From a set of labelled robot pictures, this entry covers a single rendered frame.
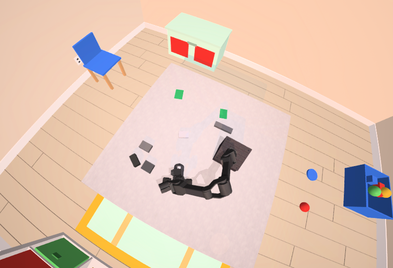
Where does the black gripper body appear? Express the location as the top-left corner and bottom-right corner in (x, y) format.
(163, 177), (192, 185)

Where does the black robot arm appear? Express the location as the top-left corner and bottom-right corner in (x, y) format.
(158, 146), (238, 200)

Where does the small green block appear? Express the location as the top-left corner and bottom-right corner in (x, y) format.
(219, 109), (227, 119)

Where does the flat green rectangular plate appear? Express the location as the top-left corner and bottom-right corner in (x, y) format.
(174, 89), (184, 99)

